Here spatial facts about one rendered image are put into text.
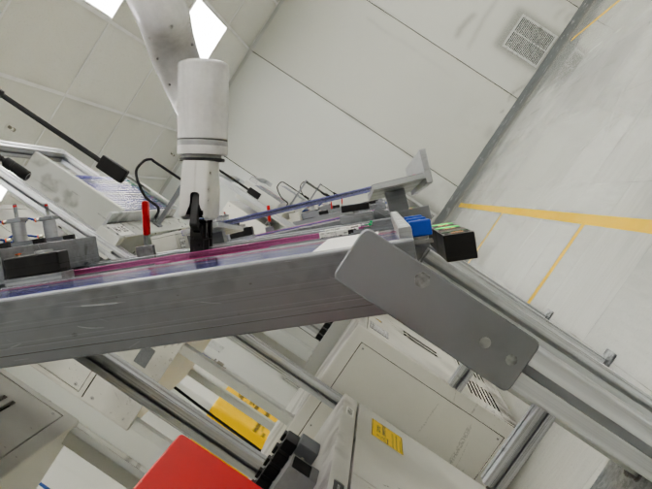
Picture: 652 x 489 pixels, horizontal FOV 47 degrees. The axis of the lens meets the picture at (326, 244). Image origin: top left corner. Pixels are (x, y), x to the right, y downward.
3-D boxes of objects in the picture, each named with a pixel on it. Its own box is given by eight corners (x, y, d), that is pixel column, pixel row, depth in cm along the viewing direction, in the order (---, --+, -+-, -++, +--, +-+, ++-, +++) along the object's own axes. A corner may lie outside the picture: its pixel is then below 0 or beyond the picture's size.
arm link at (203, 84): (175, 141, 129) (179, 137, 120) (176, 63, 128) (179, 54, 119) (223, 143, 131) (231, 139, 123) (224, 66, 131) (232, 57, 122)
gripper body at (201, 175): (188, 154, 131) (187, 217, 132) (172, 150, 121) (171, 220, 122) (230, 154, 130) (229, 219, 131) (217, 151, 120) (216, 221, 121)
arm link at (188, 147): (185, 142, 130) (184, 159, 131) (171, 138, 122) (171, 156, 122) (232, 143, 130) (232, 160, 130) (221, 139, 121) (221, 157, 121)
